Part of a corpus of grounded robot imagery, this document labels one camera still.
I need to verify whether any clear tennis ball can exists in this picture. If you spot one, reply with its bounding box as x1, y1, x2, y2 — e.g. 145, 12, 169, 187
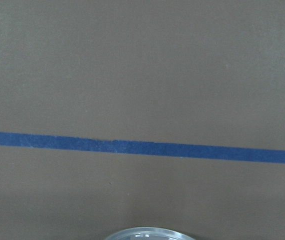
105, 227, 194, 240

